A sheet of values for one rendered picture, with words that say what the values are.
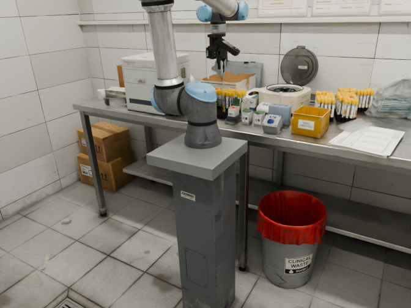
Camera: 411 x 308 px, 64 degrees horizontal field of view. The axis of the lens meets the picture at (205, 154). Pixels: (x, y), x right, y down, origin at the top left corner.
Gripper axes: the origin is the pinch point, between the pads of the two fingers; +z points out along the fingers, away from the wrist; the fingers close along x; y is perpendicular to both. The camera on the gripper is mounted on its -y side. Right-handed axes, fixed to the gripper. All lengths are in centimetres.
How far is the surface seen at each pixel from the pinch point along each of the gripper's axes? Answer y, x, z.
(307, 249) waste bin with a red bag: -53, 13, 81
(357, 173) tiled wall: -66, -50, 65
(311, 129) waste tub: -48, 11, 18
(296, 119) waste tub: -41.5, 10.1, 14.4
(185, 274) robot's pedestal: -7, 55, 82
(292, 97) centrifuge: -32.3, -14.5, 11.8
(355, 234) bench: -72, -13, 83
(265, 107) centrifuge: -19.2, -11.6, 18.0
